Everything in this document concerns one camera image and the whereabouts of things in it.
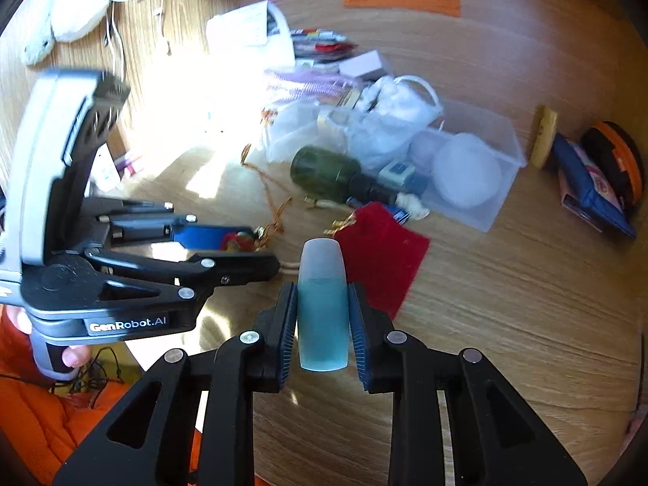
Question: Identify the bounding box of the white small box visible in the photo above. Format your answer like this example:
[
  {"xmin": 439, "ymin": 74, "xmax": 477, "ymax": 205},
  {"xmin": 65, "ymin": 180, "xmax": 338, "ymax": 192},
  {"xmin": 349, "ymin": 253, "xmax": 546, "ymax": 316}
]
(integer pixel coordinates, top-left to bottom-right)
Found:
[{"xmin": 338, "ymin": 51, "xmax": 392, "ymax": 81}]

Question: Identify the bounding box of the white seashell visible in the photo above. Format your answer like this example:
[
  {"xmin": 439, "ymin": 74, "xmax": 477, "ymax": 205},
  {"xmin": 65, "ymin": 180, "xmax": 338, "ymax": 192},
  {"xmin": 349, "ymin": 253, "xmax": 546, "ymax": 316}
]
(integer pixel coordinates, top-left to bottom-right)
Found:
[{"xmin": 395, "ymin": 192, "xmax": 429, "ymax": 221}]

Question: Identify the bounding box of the white plush toy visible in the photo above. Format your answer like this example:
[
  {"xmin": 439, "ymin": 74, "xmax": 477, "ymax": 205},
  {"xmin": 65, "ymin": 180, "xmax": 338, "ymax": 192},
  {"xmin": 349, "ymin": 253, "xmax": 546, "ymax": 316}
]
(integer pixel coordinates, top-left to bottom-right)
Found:
[{"xmin": 19, "ymin": 0, "xmax": 110, "ymax": 66}]

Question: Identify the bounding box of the small blue card box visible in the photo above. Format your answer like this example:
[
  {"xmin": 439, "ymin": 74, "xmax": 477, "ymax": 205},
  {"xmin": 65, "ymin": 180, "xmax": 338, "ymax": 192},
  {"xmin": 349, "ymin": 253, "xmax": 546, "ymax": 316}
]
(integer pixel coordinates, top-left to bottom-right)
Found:
[{"xmin": 386, "ymin": 205, "xmax": 411, "ymax": 225}]

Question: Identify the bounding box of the pink braided cord bag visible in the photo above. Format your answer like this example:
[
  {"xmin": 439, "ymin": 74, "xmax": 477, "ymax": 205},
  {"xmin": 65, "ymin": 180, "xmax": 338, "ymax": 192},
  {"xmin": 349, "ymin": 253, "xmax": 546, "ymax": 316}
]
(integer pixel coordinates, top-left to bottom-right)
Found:
[{"xmin": 264, "ymin": 68, "xmax": 364, "ymax": 105}]

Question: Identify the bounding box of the small white charger cube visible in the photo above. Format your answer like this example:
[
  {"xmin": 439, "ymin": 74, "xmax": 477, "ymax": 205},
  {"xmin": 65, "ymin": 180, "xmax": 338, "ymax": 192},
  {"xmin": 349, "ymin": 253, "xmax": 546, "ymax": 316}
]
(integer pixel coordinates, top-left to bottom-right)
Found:
[{"xmin": 377, "ymin": 161, "xmax": 428, "ymax": 196}]

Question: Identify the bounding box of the clear plastic storage bin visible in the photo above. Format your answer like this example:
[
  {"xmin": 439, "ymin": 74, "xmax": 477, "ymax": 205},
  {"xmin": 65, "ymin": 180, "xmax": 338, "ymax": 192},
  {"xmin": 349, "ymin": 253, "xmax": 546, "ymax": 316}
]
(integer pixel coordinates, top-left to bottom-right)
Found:
[{"xmin": 262, "ymin": 94, "xmax": 526, "ymax": 232}]

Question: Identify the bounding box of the dark green glass bottle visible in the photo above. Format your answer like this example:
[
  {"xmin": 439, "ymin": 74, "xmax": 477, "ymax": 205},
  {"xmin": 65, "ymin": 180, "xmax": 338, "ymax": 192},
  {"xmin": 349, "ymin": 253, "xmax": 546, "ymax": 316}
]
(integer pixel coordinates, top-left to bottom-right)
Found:
[{"xmin": 290, "ymin": 146, "xmax": 398, "ymax": 205}]

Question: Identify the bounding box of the white round puff case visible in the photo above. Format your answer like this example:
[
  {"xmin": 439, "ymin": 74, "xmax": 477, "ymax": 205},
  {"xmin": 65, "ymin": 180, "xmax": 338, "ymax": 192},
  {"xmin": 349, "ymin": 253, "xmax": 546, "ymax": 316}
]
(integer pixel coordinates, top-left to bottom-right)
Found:
[{"xmin": 432, "ymin": 133, "xmax": 502, "ymax": 209}]

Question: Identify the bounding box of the black orange round case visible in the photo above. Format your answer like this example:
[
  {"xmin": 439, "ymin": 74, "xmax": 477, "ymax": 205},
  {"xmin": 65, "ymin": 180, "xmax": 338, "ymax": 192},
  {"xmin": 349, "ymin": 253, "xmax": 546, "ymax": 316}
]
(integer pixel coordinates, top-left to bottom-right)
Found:
[{"xmin": 580, "ymin": 121, "xmax": 647, "ymax": 212}]

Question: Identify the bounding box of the white cable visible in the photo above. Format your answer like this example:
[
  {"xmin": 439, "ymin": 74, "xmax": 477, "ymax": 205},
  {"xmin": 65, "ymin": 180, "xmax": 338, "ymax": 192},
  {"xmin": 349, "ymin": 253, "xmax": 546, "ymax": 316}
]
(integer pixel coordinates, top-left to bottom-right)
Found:
[{"xmin": 103, "ymin": 0, "xmax": 174, "ymax": 77}]

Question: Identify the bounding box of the orange sleeve forearm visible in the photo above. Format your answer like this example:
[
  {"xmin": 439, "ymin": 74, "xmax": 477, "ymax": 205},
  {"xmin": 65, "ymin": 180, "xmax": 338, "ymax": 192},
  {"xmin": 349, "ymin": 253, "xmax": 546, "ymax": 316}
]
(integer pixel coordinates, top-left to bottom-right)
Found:
[{"xmin": 0, "ymin": 307, "xmax": 205, "ymax": 486}]

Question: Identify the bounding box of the white drawstring pouch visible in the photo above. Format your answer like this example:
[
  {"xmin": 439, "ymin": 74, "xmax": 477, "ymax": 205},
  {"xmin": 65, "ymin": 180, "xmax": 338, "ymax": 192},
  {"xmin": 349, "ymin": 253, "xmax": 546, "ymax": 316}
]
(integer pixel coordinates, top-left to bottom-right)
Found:
[{"xmin": 355, "ymin": 75, "xmax": 444, "ymax": 127}]

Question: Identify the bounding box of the red velvet pouch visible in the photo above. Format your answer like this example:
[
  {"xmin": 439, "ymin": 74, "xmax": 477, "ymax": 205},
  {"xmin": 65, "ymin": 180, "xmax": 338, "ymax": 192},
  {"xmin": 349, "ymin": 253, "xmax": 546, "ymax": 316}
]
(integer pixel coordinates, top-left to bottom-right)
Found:
[{"xmin": 333, "ymin": 202, "xmax": 431, "ymax": 319}]

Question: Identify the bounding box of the blue zipper pouch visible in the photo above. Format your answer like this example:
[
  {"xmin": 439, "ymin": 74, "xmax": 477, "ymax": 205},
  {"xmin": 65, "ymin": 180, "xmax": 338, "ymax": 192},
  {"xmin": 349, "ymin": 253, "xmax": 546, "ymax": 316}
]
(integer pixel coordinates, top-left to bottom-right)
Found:
[{"xmin": 551, "ymin": 134, "xmax": 636, "ymax": 239}]

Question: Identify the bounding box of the green bead red cord charm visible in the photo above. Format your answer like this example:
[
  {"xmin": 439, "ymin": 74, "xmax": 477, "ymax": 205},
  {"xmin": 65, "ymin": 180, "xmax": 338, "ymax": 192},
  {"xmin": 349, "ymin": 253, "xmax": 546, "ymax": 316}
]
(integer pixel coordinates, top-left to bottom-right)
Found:
[{"xmin": 223, "ymin": 144, "xmax": 293, "ymax": 251}]

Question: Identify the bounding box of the left hand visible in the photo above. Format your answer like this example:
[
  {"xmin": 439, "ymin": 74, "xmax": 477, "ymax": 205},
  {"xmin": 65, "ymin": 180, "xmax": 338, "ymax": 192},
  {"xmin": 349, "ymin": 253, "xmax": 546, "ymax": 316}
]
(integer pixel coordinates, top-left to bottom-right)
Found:
[{"xmin": 3, "ymin": 304, "xmax": 94, "ymax": 370}]

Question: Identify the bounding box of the frosted teal bottle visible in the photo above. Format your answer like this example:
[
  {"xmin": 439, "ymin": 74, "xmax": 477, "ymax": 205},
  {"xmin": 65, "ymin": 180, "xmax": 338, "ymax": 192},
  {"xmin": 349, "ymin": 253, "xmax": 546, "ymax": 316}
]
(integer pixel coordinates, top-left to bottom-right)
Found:
[{"xmin": 296, "ymin": 238, "xmax": 349, "ymax": 372}]

